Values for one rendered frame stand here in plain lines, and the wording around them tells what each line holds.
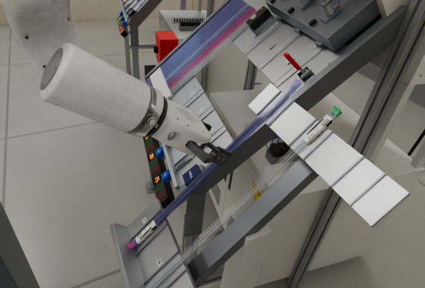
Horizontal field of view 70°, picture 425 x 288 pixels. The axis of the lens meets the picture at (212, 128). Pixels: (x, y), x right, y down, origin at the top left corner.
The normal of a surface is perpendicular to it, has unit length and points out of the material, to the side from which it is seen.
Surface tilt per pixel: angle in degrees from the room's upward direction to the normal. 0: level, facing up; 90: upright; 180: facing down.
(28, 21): 138
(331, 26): 43
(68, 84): 83
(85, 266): 0
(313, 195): 90
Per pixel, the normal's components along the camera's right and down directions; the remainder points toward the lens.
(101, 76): 0.73, -0.18
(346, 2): -0.59, -0.52
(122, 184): 0.09, -0.81
